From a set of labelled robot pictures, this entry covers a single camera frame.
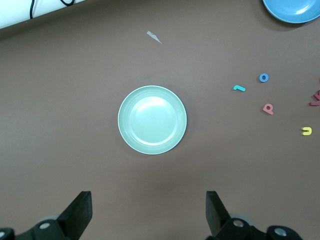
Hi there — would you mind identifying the brown table cover sheet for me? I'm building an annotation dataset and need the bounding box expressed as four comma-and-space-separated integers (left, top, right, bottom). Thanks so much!
0, 0, 320, 240

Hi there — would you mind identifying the pale green plate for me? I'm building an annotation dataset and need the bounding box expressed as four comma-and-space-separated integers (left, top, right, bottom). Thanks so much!
117, 85, 188, 155

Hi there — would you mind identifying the salmon red foam letter p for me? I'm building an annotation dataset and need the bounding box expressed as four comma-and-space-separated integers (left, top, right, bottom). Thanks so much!
262, 103, 275, 116

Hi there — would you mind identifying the blue plate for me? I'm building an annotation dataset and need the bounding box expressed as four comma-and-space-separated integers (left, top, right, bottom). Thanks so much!
261, 0, 320, 25

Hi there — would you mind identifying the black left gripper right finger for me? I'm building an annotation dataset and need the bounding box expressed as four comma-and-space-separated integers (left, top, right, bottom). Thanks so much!
205, 190, 305, 240

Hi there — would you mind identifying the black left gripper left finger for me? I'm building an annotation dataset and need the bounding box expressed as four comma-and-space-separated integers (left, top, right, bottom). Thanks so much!
0, 191, 93, 240

